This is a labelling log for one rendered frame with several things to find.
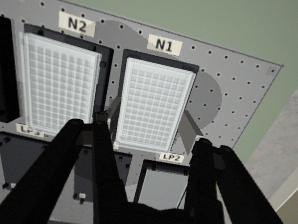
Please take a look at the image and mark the grey perforated base plate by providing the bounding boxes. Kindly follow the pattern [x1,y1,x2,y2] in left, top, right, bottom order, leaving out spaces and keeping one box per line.
[0,0,285,224]

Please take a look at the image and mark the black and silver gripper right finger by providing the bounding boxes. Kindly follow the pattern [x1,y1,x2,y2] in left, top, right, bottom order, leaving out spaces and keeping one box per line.
[178,110,284,224]

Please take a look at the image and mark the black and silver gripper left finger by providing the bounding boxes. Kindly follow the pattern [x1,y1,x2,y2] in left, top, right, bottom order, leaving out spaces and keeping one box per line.
[0,96,134,224]

